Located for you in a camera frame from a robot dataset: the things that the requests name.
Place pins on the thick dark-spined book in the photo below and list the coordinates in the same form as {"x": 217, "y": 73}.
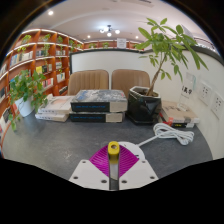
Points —
{"x": 96, "y": 117}

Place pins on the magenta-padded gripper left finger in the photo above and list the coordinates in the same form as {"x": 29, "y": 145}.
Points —
{"x": 88, "y": 175}

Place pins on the tan padded chair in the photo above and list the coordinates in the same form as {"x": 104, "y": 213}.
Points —
{"x": 130, "y": 80}
{"x": 88, "y": 81}

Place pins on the recessed ceiling lights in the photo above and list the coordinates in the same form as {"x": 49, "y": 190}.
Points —
{"x": 50, "y": 12}

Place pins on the thick book with grey cover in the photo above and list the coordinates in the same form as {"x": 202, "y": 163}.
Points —
{"x": 98, "y": 98}

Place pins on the orange bookshelf unit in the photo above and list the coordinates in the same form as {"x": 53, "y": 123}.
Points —
{"x": 23, "y": 60}

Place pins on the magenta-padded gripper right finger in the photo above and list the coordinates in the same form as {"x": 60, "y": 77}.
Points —
{"x": 138, "y": 175}

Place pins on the tall plant in black pot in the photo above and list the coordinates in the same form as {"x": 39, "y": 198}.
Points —
{"x": 143, "y": 106}

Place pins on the ceiling lamp with round bulbs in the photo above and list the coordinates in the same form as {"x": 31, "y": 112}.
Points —
{"x": 109, "y": 30}

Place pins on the clear acrylic sign holder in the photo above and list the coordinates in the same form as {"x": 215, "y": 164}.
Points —
{"x": 186, "y": 91}

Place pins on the white book with picture cover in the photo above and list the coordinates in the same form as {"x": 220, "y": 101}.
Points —
{"x": 56, "y": 104}

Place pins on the white sign on shelf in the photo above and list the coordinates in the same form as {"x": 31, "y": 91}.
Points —
{"x": 121, "y": 43}

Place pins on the white wall socket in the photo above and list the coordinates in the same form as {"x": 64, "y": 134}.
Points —
{"x": 204, "y": 93}
{"x": 217, "y": 105}

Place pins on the thin white book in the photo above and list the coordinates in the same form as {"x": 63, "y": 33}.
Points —
{"x": 51, "y": 117}

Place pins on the book with red black spine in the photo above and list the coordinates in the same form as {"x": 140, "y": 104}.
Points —
{"x": 176, "y": 125}

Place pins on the leafy plant in white pot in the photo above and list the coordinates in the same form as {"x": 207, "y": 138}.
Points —
{"x": 25, "y": 106}

